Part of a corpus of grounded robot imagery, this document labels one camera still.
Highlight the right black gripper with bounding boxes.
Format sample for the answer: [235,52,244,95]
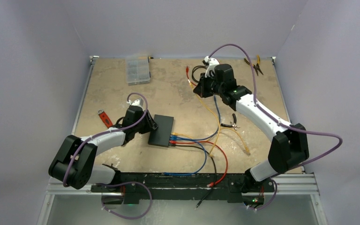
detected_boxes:
[194,72,225,98]

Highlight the yellow ethernet cable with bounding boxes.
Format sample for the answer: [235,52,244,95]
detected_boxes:
[171,127,251,155]
[187,79,223,158]

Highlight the black network switch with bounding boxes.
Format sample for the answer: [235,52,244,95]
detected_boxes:
[148,114,174,147]

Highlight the black ethernet cable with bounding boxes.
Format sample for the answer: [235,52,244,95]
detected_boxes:
[191,63,209,84]
[171,144,218,209]

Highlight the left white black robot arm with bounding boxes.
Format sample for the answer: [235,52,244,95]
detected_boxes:
[48,105,158,192]

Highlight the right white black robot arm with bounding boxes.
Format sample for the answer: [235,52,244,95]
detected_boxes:
[193,64,309,191]

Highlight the small black cutters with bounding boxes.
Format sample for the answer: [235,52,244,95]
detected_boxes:
[220,113,239,130]

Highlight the clear plastic organizer box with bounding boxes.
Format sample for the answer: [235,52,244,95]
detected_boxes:
[125,55,151,85]

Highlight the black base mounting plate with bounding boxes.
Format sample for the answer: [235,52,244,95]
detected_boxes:
[91,172,274,204]

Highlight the blue ethernet cable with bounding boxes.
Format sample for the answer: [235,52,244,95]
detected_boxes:
[171,94,222,141]
[162,136,208,177]

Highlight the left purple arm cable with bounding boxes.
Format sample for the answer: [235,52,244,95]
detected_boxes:
[62,92,153,220]

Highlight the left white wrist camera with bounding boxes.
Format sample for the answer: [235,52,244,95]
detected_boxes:
[127,98,144,108]

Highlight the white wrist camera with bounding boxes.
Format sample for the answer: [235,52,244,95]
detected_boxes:
[127,98,144,108]
[202,56,220,77]

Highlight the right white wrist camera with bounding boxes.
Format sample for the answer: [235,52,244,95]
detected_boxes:
[202,56,220,77]

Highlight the yellow handled pliers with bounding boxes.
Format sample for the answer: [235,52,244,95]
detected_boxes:
[244,55,263,76]

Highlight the aluminium frame rail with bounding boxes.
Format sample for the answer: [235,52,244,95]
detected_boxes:
[46,56,320,196]

